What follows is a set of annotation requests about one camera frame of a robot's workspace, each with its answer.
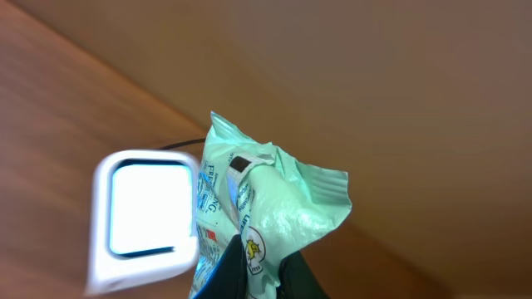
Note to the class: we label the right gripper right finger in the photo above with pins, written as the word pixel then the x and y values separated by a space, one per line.
pixel 297 280

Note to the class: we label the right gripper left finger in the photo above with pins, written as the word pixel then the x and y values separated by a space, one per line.
pixel 230 278

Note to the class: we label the light green wipes packet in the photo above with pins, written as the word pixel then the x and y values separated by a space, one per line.
pixel 277 204

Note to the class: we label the white barcode scanner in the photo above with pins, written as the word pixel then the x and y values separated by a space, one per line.
pixel 142 227

